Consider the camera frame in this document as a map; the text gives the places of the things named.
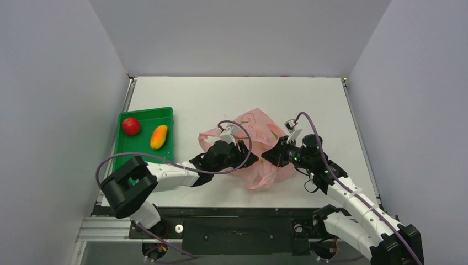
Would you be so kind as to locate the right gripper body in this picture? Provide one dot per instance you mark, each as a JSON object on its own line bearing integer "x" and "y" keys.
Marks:
{"x": 278, "y": 150}

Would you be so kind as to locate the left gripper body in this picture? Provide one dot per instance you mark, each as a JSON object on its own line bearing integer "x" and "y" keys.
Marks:
{"x": 235, "y": 158}

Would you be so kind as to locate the pink plastic bag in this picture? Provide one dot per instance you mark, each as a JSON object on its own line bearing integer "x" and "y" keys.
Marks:
{"x": 265, "y": 134}

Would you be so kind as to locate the orange fake fruit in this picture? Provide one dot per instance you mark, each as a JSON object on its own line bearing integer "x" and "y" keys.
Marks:
{"x": 158, "y": 137}

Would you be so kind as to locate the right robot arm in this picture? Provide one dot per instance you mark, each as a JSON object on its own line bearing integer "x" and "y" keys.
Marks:
{"x": 358, "y": 221}

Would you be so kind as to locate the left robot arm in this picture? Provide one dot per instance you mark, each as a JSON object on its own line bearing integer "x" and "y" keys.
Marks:
{"x": 127, "y": 189}

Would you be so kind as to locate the red fake apple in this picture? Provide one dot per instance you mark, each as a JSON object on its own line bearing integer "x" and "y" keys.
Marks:
{"x": 131, "y": 126}

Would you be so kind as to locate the green plastic tray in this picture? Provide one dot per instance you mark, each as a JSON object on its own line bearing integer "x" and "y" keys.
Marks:
{"x": 149, "y": 120}

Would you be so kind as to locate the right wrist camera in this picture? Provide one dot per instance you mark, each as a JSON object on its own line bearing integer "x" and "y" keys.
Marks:
{"x": 294, "y": 130}

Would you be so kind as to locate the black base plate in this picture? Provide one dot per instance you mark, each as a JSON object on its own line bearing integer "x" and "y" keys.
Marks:
{"x": 221, "y": 243}

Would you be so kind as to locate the aluminium frame rail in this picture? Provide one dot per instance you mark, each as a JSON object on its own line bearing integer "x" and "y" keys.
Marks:
{"x": 179, "y": 227}

